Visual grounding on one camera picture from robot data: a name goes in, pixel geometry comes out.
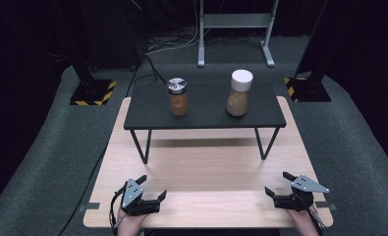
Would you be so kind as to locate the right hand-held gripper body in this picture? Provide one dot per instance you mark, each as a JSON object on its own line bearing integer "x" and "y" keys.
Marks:
{"x": 299, "y": 196}

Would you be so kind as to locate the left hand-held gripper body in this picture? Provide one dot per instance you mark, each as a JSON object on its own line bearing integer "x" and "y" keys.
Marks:
{"x": 132, "y": 195}

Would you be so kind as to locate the black metal shelf rack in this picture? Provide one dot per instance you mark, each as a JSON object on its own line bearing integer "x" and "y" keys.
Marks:
{"x": 208, "y": 111}

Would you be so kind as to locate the grey tape strip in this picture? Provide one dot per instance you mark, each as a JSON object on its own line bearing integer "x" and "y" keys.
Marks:
{"x": 90, "y": 206}
{"x": 327, "y": 206}

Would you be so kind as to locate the person's left hand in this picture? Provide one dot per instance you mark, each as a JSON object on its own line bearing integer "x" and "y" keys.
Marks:
{"x": 131, "y": 223}

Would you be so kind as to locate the black stand with striped base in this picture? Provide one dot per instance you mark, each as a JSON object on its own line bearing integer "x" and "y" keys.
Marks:
{"x": 91, "y": 93}
{"x": 309, "y": 90}

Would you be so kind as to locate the glass spice jar silver lid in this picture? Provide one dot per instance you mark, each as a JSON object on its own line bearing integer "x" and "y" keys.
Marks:
{"x": 178, "y": 103}

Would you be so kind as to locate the glass spice jar white cap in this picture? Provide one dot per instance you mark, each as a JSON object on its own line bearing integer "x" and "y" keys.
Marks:
{"x": 238, "y": 103}

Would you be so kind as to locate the grey metal stand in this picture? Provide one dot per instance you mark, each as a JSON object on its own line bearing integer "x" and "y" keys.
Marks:
{"x": 234, "y": 20}

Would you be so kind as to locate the person's right hand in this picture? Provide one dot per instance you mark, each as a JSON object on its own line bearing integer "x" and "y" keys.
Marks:
{"x": 301, "y": 218}

